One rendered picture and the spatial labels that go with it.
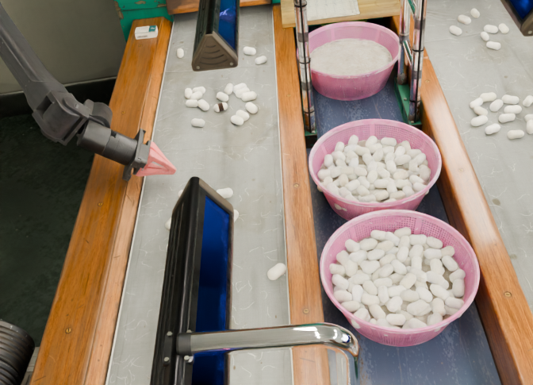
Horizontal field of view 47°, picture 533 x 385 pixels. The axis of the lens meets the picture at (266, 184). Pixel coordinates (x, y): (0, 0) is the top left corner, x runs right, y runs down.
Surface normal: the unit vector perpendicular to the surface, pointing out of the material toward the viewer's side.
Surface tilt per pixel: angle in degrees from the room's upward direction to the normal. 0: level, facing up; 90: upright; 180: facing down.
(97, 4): 90
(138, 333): 0
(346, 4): 0
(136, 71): 0
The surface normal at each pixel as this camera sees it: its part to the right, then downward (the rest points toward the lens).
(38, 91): -0.44, 0.04
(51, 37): 0.11, 0.67
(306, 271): -0.11, -0.73
